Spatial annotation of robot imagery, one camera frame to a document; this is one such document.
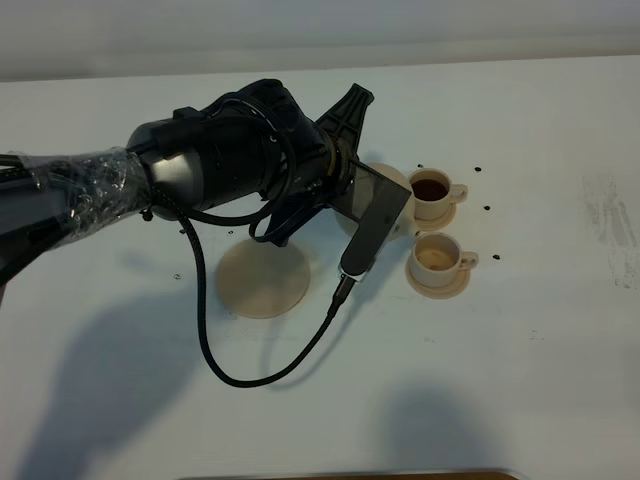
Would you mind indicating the beige near saucer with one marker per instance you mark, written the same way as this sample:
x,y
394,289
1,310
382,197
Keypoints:
x,y
457,286

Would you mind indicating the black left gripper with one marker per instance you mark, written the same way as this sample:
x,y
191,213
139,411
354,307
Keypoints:
x,y
320,149

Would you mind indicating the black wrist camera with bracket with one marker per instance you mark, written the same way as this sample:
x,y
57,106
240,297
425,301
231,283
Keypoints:
x,y
364,246

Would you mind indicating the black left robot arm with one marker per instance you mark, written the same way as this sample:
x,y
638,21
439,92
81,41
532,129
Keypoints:
x,y
251,158

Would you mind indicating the beige near teacup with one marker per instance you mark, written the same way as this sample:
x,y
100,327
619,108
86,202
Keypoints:
x,y
436,259

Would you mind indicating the beige far teacup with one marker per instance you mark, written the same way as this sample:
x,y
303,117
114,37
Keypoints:
x,y
435,194

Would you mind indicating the beige far saucer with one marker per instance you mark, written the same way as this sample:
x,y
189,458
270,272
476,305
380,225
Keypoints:
x,y
440,222

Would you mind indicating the beige teacup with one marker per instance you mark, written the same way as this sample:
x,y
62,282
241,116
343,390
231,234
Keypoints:
x,y
435,194
436,259

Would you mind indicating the beige teapot saucer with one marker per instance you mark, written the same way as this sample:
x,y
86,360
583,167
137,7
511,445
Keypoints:
x,y
260,280

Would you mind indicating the beige teapot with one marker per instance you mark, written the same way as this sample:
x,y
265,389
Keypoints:
x,y
376,196

